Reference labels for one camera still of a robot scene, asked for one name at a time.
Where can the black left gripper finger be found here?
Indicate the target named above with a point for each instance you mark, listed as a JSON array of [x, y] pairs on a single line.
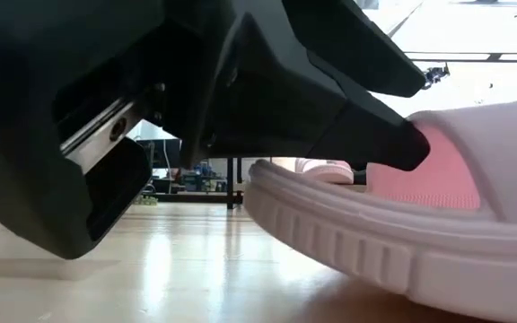
[[285, 112], [357, 49]]

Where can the black metal shoe rack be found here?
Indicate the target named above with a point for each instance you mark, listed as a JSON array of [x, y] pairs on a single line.
[[230, 179]]

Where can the black computer monitor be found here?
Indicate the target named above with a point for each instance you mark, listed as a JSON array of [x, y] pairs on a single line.
[[169, 152]]

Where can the small green plant sprig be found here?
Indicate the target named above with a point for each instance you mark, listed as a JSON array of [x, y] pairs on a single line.
[[145, 200]]

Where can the black aluminium rig frame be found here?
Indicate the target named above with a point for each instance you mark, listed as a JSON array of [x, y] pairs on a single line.
[[186, 197]]

